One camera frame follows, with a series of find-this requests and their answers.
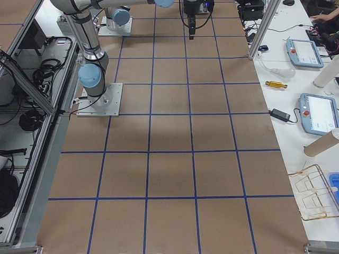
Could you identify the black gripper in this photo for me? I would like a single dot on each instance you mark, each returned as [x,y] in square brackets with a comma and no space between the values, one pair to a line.
[190,8]

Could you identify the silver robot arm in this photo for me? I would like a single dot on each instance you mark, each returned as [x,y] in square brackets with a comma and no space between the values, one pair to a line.
[117,17]
[80,20]

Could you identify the small blue black object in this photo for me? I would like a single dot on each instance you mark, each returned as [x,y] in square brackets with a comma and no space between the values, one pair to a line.
[263,48]

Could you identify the far blue teach pendant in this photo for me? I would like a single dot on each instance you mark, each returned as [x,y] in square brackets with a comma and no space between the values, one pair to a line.
[304,53]

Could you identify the blue teach pendant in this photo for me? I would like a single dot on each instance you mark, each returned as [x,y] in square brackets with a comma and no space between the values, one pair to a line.
[319,114]
[304,53]

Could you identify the black power adapter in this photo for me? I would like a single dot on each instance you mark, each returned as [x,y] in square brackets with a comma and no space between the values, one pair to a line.
[280,115]

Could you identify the far white tube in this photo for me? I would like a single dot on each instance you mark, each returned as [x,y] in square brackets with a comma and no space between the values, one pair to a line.
[327,74]

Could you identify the near blue teach pendant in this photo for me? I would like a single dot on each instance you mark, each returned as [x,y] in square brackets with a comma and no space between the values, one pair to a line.
[319,114]

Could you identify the near cardboard tube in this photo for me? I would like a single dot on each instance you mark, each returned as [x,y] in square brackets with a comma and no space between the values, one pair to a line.
[322,144]

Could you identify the blue plastic tray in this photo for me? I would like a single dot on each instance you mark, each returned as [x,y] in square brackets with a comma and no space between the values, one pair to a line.
[334,182]

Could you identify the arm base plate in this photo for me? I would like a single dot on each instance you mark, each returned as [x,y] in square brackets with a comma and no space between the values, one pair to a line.
[107,105]
[123,31]

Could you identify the aluminium frame post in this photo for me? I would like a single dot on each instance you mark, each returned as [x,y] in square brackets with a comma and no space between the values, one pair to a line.
[267,18]

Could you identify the gold wire rack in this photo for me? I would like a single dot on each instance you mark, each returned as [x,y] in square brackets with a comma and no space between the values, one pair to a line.
[314,194]

